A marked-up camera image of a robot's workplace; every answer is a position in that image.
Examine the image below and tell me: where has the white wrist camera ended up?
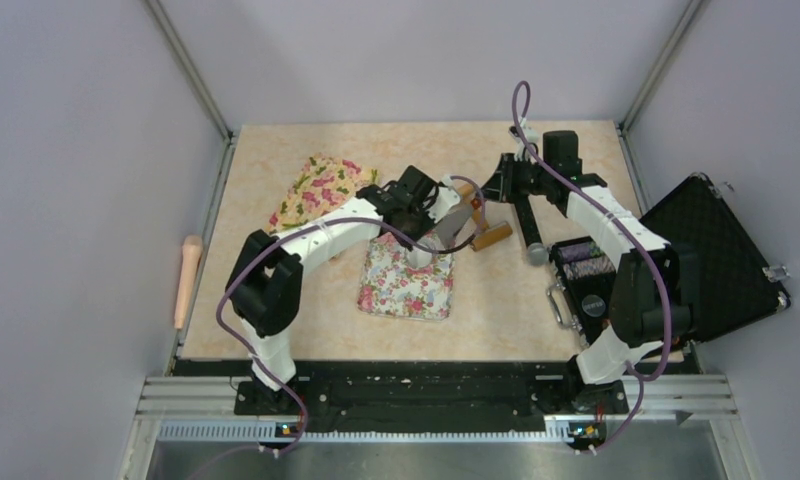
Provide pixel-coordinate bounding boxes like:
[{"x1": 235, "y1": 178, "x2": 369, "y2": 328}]
[
  {"x1": 427, "y1": 175, "x2": 462, "y2": 223},
  {"x1": 509, "y1": 125, "x2": 541, "y2": 162}
]

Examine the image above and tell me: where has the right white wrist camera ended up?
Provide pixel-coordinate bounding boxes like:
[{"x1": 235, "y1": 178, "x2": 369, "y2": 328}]
[{"x1": 509, "y1": 125, "x2": 541, "y2": 162}]

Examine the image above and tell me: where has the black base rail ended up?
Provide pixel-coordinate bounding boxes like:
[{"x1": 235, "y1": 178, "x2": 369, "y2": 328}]
[{"x1": 134, "y1": 357, "x2": 733, "y2": 445}]

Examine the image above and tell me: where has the metal scraper with red handle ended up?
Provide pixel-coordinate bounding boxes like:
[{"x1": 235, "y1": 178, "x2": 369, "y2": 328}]
[{"x1": 433, "y1": 191, "x2": 488, "y2": 254}]

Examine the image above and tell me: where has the white dough piece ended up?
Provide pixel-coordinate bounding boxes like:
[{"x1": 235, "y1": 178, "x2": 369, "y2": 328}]
[{"x1": 407, "y1": 240, "x2": 442, "y2": 270}]

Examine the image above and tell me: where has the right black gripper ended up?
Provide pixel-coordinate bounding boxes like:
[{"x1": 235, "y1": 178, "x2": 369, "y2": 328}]
[{"x1": 477, "y1": 153, "x2": 554, "y2": 204}]

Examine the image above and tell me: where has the open black poker chip case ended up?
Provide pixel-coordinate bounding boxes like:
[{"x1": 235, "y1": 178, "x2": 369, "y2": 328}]
[{"x1": 551, "y1": 173, "x2": 791, "y2": 349}]

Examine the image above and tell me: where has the wooden double-ended rolling pin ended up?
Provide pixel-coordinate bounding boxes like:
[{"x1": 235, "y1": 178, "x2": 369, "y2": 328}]
[{"x1": 458, "y1": 184, "x2": 513, "y2": 252}]

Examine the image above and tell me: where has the grey round knob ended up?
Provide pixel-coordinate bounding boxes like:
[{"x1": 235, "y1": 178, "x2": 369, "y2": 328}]
[{"x1": 526, "y1": 242, "x2": 549, "y2": 267}]

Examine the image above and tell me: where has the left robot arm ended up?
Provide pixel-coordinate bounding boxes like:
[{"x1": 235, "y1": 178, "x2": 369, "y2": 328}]
[{"x1": 219, "y1": 166, "x2": 460, "y2": 414}]

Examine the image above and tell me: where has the yellow floral cloth pad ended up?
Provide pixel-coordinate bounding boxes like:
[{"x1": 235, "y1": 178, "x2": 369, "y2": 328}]
[{"x1": 266, "y1": 153, "x2": 381, "y2": 233}]

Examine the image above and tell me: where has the black ridged rolling stick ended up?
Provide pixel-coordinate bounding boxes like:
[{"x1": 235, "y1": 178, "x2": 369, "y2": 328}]
[{"x1": 513, "y1": 196, "x2": 544, "y2": 250}]

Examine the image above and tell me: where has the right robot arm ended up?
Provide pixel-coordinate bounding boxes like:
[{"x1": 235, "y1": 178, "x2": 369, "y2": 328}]
[{"x1": 483, "y1": 126, "x2": 700, "y2": 412}]

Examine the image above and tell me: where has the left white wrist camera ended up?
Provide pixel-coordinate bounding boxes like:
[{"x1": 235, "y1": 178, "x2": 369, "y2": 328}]
[{"x1": 427, "y1": 175, "x2": 462, "y2": 223}]

